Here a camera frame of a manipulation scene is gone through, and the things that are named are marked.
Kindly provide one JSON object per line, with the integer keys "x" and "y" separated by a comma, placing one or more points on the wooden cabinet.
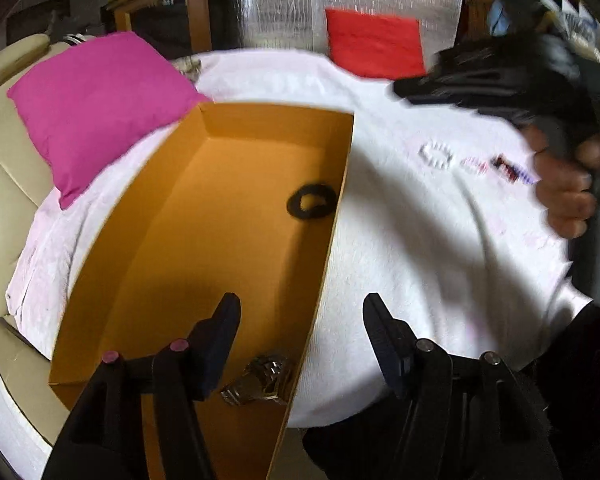
{"x": 176, "y": 28}

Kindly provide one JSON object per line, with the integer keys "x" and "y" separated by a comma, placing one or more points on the pink white embossed blanket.
{"x": 436, "y": 214}

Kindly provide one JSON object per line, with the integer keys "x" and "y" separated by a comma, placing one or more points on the orange cardboard tray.
{"x": 205, "y": 216}

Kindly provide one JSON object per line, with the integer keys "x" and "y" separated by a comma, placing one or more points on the red cushion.
{"x": 375, "y": 46}

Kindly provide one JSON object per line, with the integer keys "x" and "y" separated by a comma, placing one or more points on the patterned fabric pouch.
{"x": 189, "y": 67}

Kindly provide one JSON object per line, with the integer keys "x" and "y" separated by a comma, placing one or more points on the silver metal watch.
{"x": 267, "y": 378}

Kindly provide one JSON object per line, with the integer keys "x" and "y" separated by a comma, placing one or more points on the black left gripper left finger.
{"x": 193, "y": 366}

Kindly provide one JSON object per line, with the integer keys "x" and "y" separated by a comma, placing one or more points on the black fabric hair scrunchie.
{"x": 312, "y": 201}

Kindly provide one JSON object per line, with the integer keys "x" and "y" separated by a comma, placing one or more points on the magenta cushion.
{"x": 87, "y": 106}

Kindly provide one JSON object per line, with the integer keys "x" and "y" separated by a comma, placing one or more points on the person's right hand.
{"x": 564, "y": 187}

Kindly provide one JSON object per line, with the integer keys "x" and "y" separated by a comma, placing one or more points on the cream leather sofa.
{"x": 31, "y": 415}

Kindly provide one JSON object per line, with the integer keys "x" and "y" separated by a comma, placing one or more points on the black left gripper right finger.
{"x": 412, "y": 367}

